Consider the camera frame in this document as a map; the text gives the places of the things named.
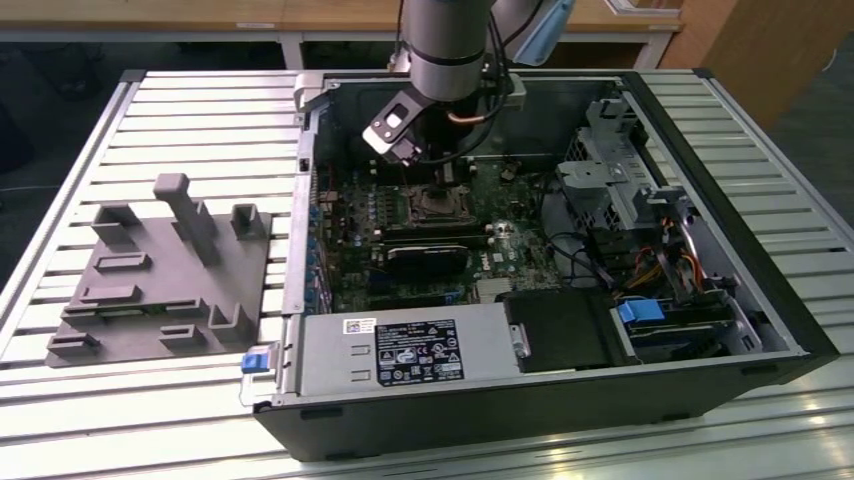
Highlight silver CPU plate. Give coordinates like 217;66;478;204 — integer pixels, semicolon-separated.
425;192;463;216

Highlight black graphics card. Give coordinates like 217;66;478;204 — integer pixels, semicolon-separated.
383;242;472;276

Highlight green motherboard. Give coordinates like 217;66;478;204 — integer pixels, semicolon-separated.
312;159;568;314

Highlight perforated metal drive cage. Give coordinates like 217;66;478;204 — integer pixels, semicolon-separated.
552;97;695;231

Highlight silver heat sink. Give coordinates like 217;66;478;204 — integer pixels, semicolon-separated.
476;279;519;304

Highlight black plastic shroud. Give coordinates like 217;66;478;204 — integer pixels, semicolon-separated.
499;288;628;374

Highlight black rating label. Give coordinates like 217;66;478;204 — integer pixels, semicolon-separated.
375;317;464;389

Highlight blue disk carrier tab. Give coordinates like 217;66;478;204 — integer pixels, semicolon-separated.
616;298;667;326

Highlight clear plastic box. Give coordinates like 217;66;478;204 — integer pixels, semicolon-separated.
603;0;686;16

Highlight grey power supply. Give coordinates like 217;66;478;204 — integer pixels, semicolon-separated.
292;302;522;396

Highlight wooden desk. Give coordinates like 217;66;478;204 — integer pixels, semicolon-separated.
0;0;686;71

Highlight grey parts rack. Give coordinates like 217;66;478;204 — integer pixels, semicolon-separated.
43;172;275;370

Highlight metal disk bay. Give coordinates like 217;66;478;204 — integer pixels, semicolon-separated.
610;292;766;364

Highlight black open PC case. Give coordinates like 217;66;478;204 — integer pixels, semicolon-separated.
251;68;840;464

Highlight wooden cabinet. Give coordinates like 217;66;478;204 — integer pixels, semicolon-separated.
659;0;854;130

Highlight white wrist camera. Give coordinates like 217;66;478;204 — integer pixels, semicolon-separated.
361;89;427;166

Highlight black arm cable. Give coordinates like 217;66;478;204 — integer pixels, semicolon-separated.
425;14;526;166

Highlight black wire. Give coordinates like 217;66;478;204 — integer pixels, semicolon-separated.
546;232;619;291

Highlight orange and yellow wires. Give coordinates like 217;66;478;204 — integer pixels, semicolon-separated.
626;244;708;291

